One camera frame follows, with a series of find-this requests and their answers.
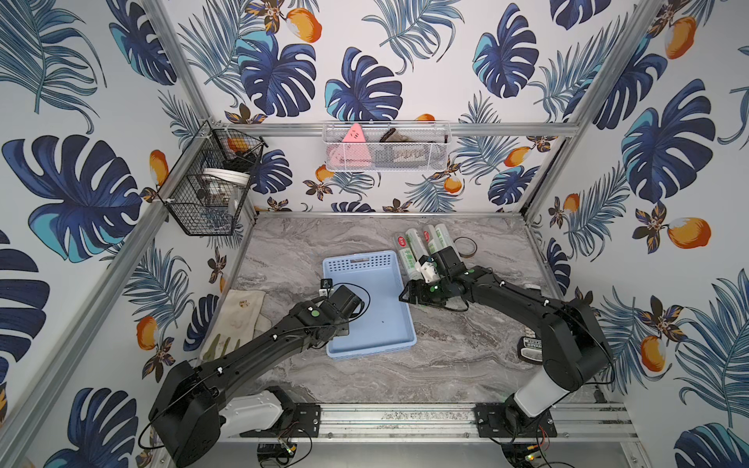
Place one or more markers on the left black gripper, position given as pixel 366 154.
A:
pixel 337 327

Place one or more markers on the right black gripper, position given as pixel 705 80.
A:
pixel 420 294

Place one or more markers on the light blue plastic basket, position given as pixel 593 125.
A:
pixel 387 324

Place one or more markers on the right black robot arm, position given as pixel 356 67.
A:
pixel 573 346

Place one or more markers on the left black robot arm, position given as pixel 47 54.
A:
pixel 186 411

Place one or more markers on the brown item in basket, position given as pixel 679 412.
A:
pixel 393 136

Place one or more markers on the white bowl in basket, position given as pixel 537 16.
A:
pixel 223 176

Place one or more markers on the beige printed cloth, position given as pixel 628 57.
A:
pixel 239 322

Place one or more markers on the pink triangular item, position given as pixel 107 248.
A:
pixel 351 152

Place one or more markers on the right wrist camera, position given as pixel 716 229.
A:
pixel 429 272

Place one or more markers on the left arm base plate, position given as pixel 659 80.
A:
pixel 299 420

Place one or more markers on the aluminium front rail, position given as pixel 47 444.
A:
pixel 420 423

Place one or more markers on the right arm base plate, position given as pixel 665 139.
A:
pixel 496 421

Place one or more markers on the white wire wall basket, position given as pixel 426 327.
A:
pixel 428 151

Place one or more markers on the black wire wall basket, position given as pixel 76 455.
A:
pixel 211 209

